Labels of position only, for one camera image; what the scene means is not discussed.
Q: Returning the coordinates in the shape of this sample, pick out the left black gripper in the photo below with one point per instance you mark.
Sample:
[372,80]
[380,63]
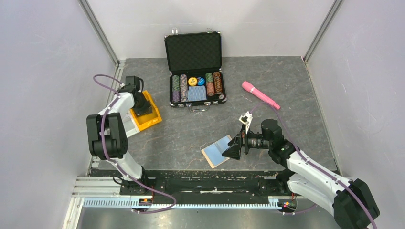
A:
[144,110]

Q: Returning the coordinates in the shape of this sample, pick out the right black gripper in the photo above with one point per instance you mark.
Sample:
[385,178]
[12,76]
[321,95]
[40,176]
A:
[236,144]

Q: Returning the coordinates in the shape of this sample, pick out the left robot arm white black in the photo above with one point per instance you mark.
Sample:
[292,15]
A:
[106,133]

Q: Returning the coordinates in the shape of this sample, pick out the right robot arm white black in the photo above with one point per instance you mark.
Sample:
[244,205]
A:
[350,202]

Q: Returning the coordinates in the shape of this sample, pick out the blue playing card deck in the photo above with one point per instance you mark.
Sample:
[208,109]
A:
[197,93]

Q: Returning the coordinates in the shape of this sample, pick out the yellow plastic bin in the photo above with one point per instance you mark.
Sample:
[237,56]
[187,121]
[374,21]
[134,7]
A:
[145,121]

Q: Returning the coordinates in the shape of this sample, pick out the white plastic bin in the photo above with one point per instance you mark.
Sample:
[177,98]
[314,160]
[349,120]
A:
[130,126]

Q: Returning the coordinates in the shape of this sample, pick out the blue tan chip stack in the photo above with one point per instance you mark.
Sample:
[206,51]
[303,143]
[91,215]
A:
[183,88]

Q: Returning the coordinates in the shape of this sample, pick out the green purple chip stack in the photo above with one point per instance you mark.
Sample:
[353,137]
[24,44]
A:
[175,89]

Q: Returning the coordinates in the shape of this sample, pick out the yellow dealer button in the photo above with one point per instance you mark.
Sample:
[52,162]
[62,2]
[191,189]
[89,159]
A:
[192,81]

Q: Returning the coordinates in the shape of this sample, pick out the blue dealer button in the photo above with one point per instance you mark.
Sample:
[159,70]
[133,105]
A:
[201,81]

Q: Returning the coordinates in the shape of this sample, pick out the pink cylindrical tool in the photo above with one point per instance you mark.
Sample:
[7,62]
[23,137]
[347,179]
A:
[256,92]

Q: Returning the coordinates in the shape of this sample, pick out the green red chip stack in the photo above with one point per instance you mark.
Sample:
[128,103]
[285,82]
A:
[209,84]

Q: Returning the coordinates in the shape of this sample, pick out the black poker chip case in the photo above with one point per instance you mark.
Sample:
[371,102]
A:
[195,54]

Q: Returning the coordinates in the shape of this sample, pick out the orange brown chip stack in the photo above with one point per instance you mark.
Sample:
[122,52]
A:
[218,85]

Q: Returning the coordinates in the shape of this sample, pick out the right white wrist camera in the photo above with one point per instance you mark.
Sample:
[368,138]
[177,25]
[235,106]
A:
[246,120]

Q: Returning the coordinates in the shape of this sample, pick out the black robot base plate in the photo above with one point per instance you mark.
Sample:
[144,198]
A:
[202,187]

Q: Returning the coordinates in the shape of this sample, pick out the white toothed cable rail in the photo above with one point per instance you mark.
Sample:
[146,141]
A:
[135,203]

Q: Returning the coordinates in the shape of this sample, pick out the left aluminium frame post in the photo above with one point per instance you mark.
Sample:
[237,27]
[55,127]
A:
[99,31]

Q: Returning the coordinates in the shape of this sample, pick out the aluminium frame post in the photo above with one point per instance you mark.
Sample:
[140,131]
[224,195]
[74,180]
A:
[322,29]
[99,31]

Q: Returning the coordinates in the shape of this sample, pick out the right aluminium frame post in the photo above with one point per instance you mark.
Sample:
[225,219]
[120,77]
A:
[322,29]

